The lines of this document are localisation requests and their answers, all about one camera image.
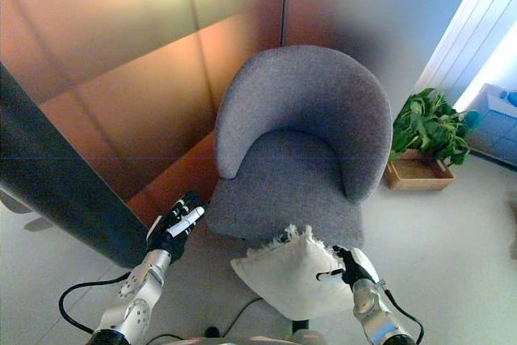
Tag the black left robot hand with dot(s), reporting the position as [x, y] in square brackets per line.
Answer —
[173, 224]

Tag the silver right robot leg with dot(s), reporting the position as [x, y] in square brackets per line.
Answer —
[301, 331]

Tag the dark grey partition panel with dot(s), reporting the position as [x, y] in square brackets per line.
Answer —
[60, 175]

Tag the white fringed pillow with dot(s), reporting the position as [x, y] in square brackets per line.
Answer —
[295, 276]

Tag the grey fabric armchair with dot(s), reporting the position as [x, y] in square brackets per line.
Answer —
[303, 139]

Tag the green potted plant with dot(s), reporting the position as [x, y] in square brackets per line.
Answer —
[432, 127]

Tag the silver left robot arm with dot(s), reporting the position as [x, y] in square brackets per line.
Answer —
[129, 304]

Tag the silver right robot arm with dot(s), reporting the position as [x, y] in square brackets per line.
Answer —
[377, 312]

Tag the wooden planter box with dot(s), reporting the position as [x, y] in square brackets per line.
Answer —
[418, 175]

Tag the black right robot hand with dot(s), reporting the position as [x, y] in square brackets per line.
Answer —
[355, 264]

